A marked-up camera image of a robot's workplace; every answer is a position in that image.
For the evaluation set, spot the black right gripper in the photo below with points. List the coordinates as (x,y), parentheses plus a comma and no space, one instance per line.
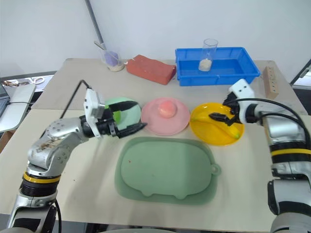
(237,112)

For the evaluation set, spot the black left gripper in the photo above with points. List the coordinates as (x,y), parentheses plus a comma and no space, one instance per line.
(107,127)

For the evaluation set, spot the small green item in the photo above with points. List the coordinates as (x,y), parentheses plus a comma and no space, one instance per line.
(117,116)

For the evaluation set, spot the yellow banana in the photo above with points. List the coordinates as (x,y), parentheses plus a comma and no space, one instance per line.
(206,119)

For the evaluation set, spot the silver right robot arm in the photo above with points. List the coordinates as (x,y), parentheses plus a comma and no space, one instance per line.
(283,131)

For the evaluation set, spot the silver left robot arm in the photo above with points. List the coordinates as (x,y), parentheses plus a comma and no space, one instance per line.
(51,143)

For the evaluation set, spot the green plate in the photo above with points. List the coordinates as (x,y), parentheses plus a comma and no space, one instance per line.
(130,116)

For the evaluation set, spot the yellow plate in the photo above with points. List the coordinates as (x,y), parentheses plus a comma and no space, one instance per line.
(209,132)

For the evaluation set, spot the pink plate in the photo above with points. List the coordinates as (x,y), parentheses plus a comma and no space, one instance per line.
(167,123)

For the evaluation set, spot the pink peach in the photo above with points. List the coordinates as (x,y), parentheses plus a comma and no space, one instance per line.
(167,109)

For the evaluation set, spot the blue plastic bin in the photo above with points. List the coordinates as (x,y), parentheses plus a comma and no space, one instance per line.
(218,70)

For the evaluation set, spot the clear cup with grains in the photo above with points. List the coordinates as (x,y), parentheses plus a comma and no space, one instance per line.
(206,64)

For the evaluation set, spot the red brick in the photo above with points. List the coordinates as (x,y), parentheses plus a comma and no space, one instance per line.
(150,69)

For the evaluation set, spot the wooden block with holes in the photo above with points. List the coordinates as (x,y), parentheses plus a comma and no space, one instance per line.
(271,82)

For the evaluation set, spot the clear measuring beaker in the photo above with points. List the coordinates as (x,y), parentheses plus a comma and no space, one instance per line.
(114,65)

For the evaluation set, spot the green silicone mat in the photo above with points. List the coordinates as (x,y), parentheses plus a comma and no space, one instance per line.
(165,167)

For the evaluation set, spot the metal flexible conduit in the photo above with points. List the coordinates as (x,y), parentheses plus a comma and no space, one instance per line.
(95,24)

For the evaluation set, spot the grey side table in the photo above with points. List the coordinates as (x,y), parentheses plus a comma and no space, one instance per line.
(20,106)

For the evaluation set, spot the grey laptop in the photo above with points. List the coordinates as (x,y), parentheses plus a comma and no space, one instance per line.
(3,100)

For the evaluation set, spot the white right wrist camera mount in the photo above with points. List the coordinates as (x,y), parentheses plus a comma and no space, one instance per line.
(243,89)

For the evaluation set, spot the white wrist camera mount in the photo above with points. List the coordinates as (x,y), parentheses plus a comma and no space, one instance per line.
(243,89)
(91,104)

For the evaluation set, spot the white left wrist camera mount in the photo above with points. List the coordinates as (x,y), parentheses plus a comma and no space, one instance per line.
(91,104)

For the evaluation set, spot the dark metal frame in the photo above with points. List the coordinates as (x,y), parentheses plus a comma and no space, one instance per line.
(301,71)

